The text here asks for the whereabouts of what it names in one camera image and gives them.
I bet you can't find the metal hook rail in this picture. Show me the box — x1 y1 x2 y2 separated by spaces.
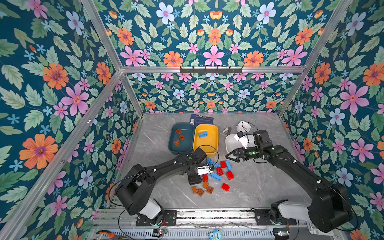
179 66 243 75

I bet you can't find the white round device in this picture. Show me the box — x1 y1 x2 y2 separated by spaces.
236 121 252 133

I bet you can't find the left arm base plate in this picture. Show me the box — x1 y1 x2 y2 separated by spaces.
136 210 178 227

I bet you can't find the dark blue card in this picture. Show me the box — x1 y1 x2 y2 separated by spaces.
190 114 214 128

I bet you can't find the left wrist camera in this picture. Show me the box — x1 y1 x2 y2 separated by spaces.
197 165 215 176

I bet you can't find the yellow plastic bin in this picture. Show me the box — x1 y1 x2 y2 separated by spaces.
193 124 219 158

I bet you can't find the red lego middle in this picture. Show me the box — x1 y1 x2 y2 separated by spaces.
216 167 224 176

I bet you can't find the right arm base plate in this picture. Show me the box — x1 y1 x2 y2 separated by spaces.
251 208 298 226

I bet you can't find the red lego right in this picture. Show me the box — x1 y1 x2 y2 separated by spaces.
226 171 235 181

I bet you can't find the teal plastic bin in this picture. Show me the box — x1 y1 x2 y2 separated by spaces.
168 123 195 155

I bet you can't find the blue toy figure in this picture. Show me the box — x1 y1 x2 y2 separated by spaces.
208 230 224 240

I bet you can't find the red lego bottom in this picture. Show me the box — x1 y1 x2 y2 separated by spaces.
221 183 230 192

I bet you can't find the white plastic bin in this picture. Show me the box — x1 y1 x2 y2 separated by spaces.
225 134 256 154

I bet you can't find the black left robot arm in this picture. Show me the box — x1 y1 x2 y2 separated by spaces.
115 148 214 220

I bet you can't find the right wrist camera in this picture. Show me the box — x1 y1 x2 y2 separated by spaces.
234 132 249 149

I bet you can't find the light blue long lego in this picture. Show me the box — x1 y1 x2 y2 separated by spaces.
198 132 208 138

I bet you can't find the light blue lego lower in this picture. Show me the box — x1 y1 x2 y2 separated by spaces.
210 173 222 182

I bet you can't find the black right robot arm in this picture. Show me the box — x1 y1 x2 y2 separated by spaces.
226 145 354 233

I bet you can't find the small grey clip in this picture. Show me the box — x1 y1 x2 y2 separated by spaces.
223 127 232 136

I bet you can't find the blue lego right upright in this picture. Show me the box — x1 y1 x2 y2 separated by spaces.
226 161 233 172

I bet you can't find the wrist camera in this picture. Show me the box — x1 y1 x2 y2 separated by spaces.
234 132 249 149
197 165 215 176

